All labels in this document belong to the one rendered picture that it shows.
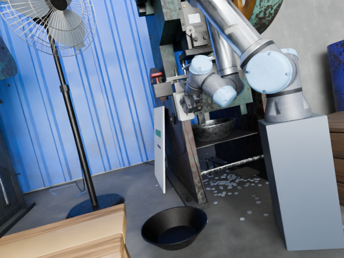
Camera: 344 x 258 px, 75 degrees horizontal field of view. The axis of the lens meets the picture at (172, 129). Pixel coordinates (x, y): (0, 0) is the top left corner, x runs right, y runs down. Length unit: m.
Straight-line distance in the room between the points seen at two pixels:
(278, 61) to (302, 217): 0.53
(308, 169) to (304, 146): 0.08
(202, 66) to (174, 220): 0.76
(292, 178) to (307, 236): 0.21
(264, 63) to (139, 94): 2.00
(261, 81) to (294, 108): 0.18
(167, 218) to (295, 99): 0.79
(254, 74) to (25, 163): 2.48
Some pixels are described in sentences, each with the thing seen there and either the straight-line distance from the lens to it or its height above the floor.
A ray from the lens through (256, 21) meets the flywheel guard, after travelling 1.57.
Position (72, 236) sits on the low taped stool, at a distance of 0.62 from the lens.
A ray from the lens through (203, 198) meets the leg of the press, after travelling 1.28.
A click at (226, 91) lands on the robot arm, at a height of 0.59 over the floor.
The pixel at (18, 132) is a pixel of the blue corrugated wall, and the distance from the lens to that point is 2.77.
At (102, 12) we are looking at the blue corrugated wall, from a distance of 2.78.
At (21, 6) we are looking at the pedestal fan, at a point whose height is 1.26.
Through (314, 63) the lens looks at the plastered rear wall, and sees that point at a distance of 3.63.
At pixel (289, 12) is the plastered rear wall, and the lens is 3.55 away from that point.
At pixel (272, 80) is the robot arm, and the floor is 0.59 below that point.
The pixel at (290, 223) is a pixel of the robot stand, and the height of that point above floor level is 0.10.
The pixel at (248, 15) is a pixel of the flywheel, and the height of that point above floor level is 1.02.
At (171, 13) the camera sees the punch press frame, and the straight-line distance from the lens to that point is 1.44.
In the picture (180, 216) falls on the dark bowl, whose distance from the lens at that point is 1.19.
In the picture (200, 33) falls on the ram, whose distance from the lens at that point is 1.47.
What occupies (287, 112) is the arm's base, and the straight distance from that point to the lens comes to 0.82.
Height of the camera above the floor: 0.58
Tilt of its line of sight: 6 degrees down
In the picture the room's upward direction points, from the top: 12 degrees counter-clockwise
